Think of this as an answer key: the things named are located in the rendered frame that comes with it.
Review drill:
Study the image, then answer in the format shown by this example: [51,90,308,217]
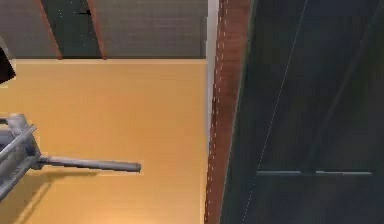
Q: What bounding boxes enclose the grey metal frame furniture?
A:
[0,113,143,203]

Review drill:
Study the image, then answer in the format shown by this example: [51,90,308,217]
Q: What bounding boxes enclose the black rounded object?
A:
[0,37,17,85]

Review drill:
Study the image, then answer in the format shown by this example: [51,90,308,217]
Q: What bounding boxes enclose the large dark room door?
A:
[203,0,384,224]

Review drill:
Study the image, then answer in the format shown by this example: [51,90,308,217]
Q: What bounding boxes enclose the dark room door brown frame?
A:
[33,0,108,61]

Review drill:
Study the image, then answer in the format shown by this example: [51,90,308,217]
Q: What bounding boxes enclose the grey bar door handle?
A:
[314,170,373,177]
[255,170,303,177]

